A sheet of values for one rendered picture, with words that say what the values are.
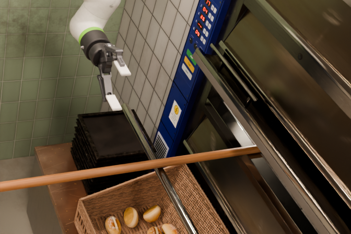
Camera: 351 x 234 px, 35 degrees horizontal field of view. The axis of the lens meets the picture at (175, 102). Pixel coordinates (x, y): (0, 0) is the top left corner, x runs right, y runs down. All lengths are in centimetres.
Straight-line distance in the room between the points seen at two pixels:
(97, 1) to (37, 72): 129
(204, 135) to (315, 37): 80
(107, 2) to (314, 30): 66
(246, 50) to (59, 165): 111
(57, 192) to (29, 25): 87
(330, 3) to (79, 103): 192
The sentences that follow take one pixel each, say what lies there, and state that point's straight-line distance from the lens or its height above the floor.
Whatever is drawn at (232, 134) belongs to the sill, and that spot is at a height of 118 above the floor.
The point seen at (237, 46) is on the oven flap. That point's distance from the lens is 207.
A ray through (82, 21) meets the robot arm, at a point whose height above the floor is 152.
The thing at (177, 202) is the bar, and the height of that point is 117.
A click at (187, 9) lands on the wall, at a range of 240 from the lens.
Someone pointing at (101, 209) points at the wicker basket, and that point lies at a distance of 246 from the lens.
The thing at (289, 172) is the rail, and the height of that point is 144.
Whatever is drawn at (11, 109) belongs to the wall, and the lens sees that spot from 321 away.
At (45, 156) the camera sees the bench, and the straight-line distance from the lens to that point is 270.
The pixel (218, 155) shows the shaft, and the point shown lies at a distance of 201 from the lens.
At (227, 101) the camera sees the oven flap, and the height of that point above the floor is 142.
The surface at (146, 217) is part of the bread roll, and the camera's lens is 248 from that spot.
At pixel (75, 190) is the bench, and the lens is 258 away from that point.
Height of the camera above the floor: 250
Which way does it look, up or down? 37 degrees down
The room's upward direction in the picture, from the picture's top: 19 degrees clockwise
